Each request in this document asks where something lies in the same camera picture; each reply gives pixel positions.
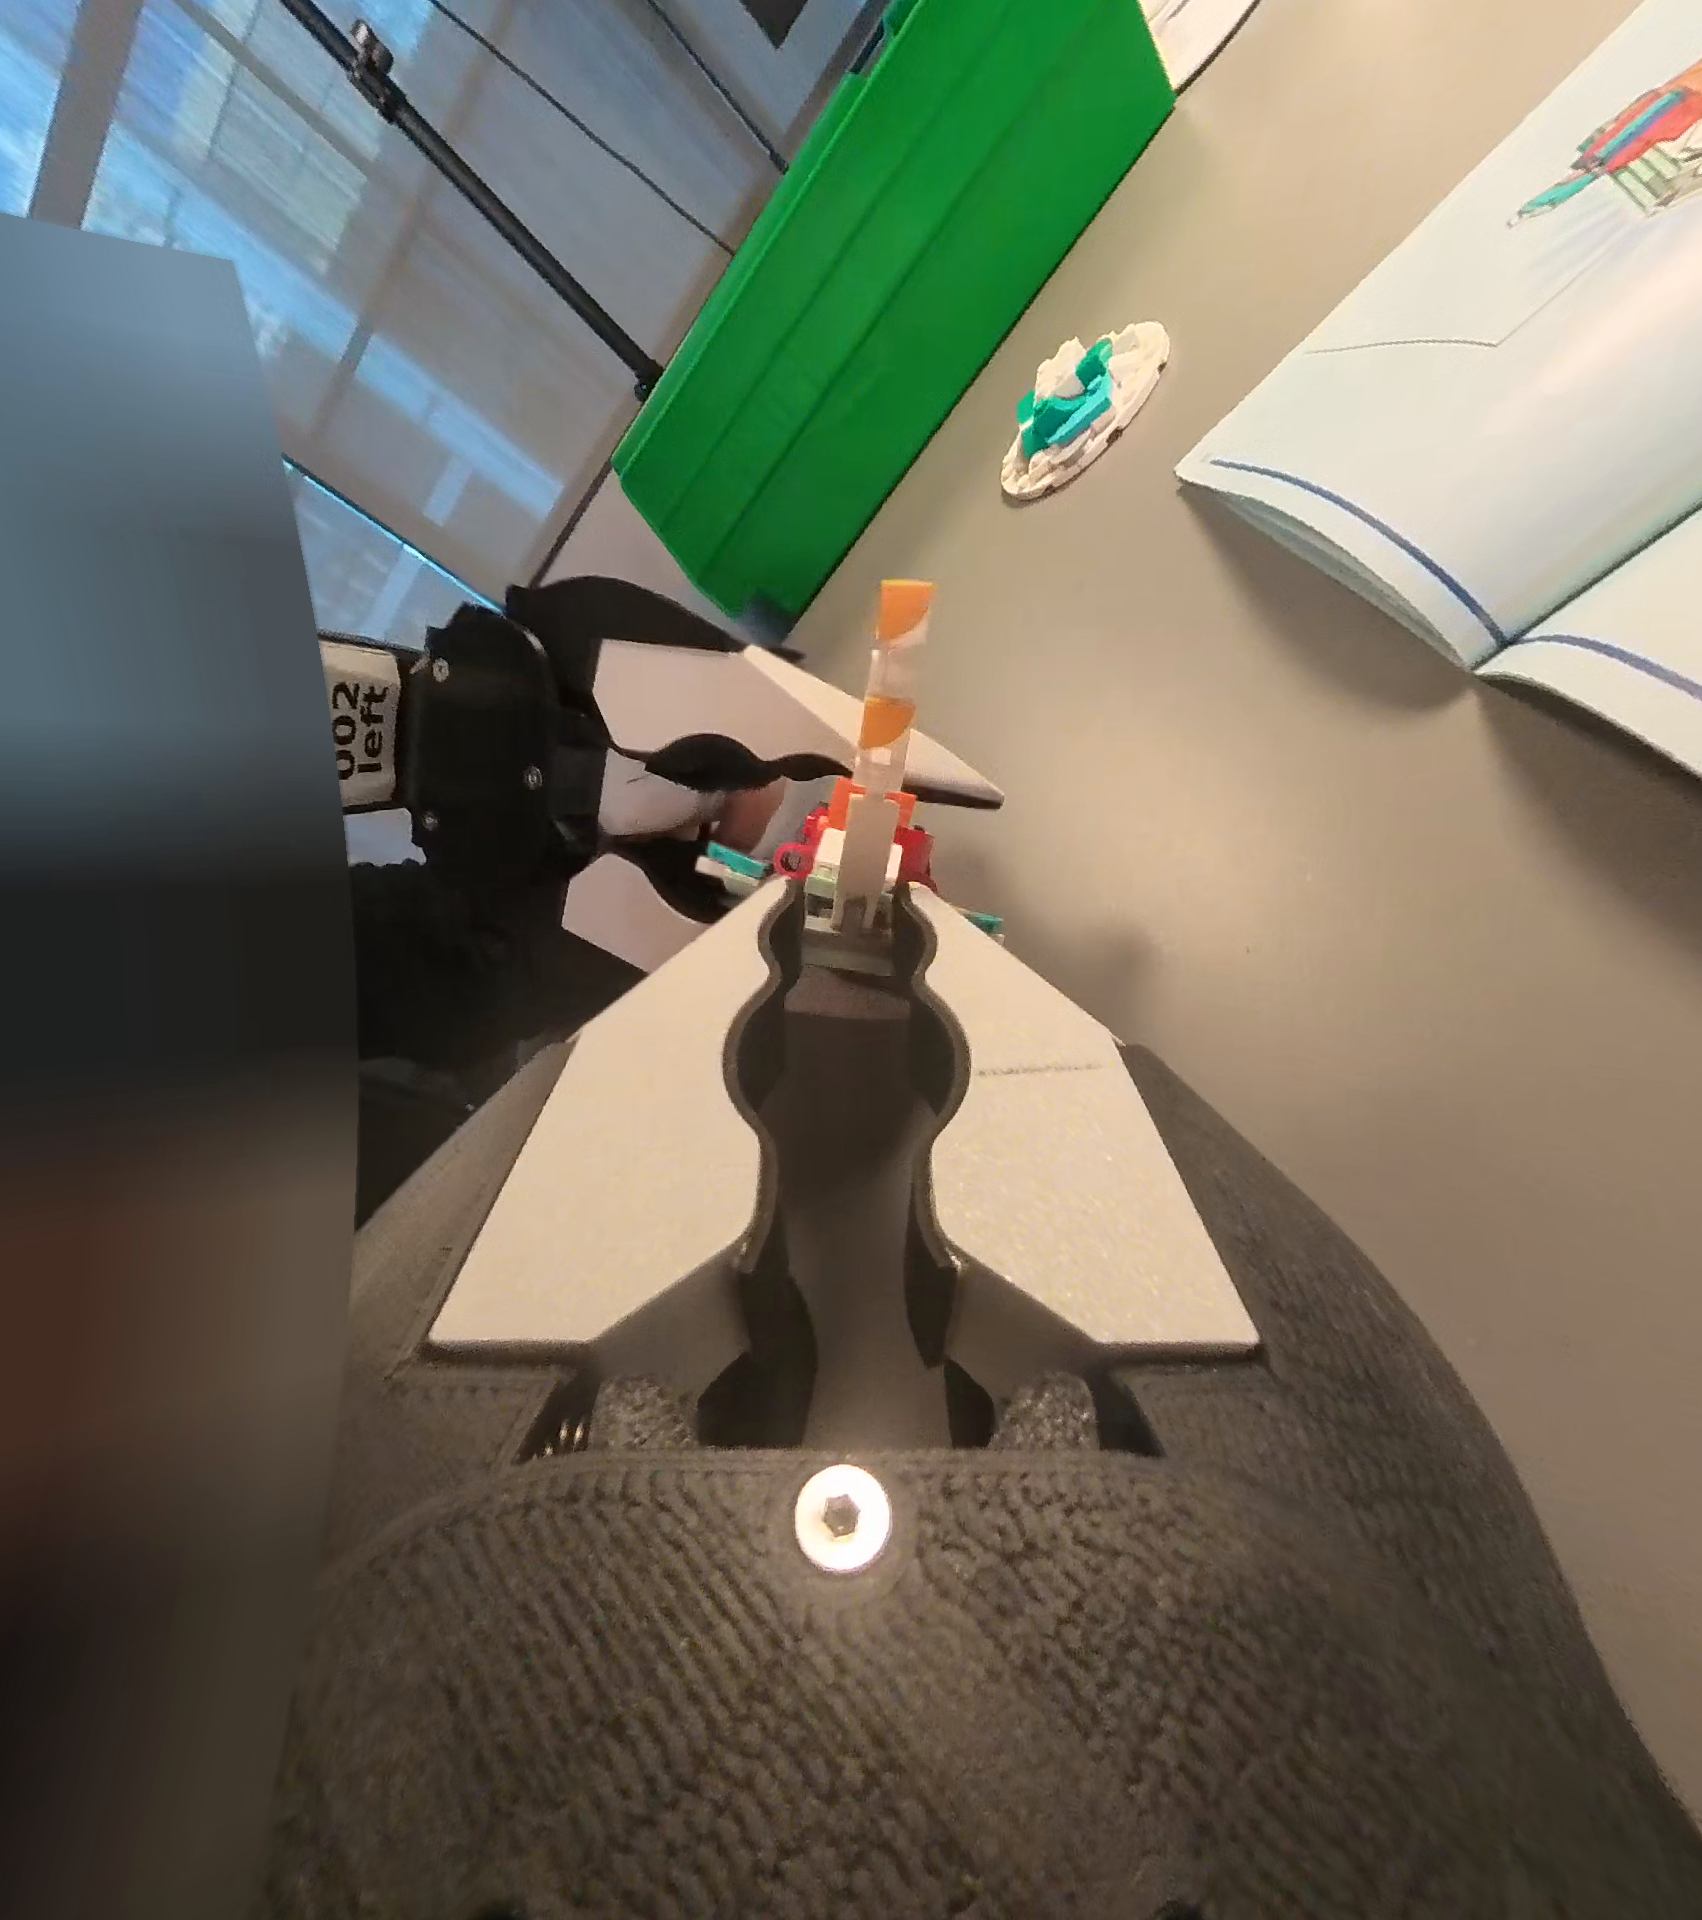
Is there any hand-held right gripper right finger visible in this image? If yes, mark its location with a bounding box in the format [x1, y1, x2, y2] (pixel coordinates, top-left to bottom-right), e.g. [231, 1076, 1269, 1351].
[892, 876, 1266, 1410]

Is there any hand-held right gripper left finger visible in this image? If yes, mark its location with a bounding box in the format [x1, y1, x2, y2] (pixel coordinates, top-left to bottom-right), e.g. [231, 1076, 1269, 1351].
[422, 876, 807, 1404]

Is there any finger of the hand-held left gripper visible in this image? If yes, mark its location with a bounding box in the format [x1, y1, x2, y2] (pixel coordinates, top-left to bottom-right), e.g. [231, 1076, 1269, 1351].
[595, 638, 1009, 816]
[559, 846, 774, 989]

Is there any multicoloured lego model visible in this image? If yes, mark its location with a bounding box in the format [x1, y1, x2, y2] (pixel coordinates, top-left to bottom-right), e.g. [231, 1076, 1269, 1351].
[695, 773, 1009, 944]

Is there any round white lego base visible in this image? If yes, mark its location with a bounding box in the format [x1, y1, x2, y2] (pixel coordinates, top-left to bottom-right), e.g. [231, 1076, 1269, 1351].
[997, 318, 1175, 505]

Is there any lego instruction booklet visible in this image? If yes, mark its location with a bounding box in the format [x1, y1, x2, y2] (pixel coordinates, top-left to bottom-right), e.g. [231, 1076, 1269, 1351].
[1172, 0, 1702, 858]

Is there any person's black clothing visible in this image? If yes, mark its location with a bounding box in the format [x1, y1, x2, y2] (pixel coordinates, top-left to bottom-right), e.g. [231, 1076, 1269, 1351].
[351, 858, 650, 1224]

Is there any green box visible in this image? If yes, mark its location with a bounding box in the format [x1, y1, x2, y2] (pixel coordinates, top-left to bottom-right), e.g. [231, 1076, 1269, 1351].
[609, 0, 1179, 624]

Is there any black tripod pole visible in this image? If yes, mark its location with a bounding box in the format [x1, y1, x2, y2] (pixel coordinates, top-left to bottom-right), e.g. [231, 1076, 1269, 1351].
[277, 0, 667, 405]

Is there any window with blinds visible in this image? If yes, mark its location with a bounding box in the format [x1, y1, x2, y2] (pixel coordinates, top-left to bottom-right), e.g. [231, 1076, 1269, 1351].
[0, 0, 914, 632]

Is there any white paper sheet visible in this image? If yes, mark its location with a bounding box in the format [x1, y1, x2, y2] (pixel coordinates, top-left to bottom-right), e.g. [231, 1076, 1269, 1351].
[1141, 0, 1262, 67]

